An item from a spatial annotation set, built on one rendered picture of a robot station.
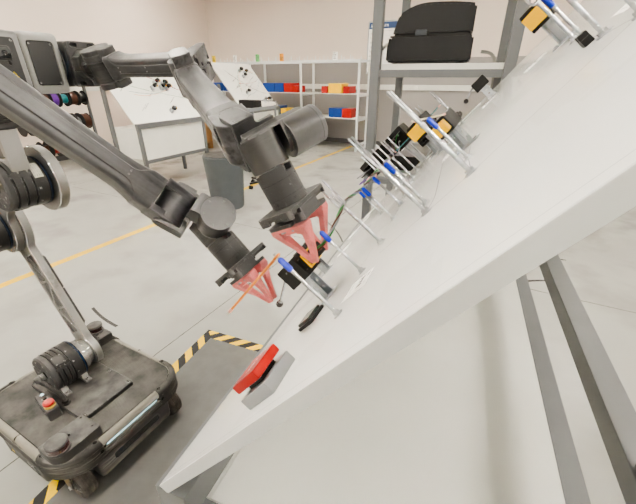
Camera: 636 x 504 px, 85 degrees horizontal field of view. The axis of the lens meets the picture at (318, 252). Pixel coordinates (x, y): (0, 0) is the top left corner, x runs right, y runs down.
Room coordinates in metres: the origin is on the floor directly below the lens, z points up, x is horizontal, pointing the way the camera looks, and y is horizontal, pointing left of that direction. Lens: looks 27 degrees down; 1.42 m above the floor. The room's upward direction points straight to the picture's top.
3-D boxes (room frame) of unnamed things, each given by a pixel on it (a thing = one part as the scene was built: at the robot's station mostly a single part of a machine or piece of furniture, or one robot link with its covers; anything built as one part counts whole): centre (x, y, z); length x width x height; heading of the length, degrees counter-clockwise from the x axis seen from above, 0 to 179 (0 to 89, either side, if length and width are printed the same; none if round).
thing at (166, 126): (5.43, 2.37, 0.83); 1.18 x 0.72 x 1.65; 152
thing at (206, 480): (0.85, 0.01, 0.83); 1.18 x 0.06 x 0.06; 159
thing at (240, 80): (7.50, 1.38, 0.83); 1.18 x 0.72 x 1.65; 154
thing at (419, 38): (1.57, -0.44, 1.56); 0.30 x 0.23 x 0.19; 70
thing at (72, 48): (1.18, 0.68, 1.45); 0.09 x 0.08 x 0.12; 152
